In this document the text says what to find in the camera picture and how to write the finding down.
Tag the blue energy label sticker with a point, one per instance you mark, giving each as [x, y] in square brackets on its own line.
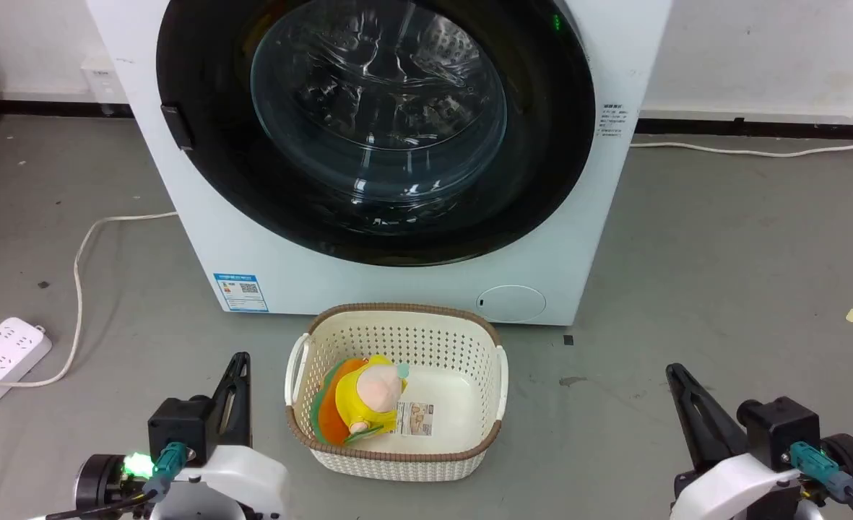
[240, 292]

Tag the cream perforated laundry basket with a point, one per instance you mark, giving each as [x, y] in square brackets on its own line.
[404, 339]

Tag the black round washer door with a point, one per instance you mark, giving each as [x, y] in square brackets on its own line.
[202, 180]

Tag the paper product label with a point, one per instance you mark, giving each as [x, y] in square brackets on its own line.
[416, 419]

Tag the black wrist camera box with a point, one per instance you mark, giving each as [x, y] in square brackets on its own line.
[180, 426]
[780, 430]

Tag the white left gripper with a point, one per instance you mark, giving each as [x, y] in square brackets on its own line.
[238, 480]

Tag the yellow orange plush doll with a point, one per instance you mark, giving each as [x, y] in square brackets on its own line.
[367, 401]

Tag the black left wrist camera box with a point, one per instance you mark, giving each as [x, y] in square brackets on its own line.
[180, 426]

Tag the round white filter cover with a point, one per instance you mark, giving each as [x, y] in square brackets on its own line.
[511, 303]

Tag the white front-load washing machine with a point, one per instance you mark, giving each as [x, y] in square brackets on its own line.
[412, 289]

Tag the white wall socket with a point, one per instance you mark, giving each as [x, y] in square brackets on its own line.
[101, 79]

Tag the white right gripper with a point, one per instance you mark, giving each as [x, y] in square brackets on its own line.
[737, 487]

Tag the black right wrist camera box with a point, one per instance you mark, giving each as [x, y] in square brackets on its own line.
[780, 430]

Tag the small text sticker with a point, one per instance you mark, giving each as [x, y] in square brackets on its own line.
[612, 120]

